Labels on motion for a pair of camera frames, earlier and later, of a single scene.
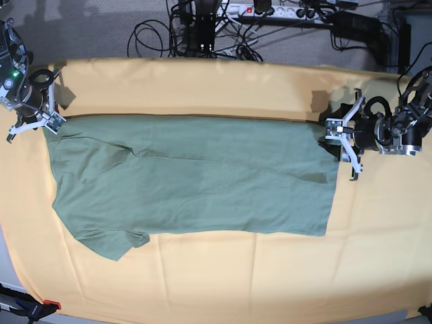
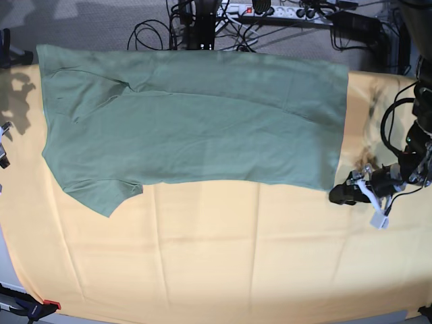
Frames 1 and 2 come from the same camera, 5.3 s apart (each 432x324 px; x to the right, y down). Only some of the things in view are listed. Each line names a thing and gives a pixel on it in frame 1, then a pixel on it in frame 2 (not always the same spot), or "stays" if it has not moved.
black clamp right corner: (426, 312) stays
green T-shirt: (117, 178) → (117, 119)
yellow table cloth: (374, 265) stays
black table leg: (404, 63) stays
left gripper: (372, 130) → (349, 194)
